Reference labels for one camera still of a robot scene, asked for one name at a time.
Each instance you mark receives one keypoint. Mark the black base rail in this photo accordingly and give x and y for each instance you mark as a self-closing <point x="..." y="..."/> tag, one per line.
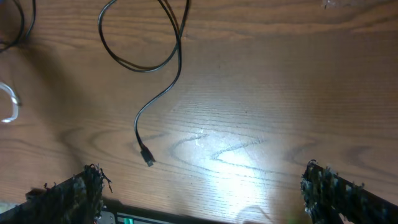
<point x="114" y="212"/>

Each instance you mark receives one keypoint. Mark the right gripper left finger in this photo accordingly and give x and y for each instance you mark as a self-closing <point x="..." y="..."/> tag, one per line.
<point x="77" y="200"/>

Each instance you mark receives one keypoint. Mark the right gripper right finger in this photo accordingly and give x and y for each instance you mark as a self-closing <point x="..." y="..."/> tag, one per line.
<point x="329" y="198"/>

